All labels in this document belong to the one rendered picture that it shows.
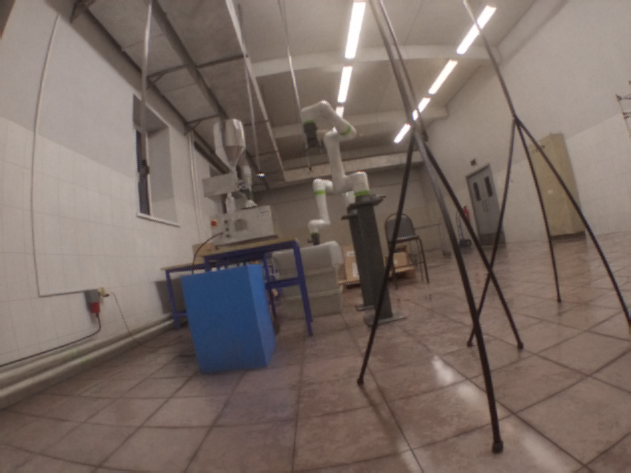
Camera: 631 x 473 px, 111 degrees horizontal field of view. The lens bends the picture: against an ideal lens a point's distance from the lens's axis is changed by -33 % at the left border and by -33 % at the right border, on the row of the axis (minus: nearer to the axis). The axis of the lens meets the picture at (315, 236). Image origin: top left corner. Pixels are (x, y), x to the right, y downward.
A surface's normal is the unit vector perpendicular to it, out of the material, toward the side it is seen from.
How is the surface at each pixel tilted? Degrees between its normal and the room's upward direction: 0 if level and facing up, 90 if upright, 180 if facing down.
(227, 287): 90
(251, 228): 90
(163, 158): 90
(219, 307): 90
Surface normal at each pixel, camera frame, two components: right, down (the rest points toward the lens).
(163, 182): 0.01, -0.07
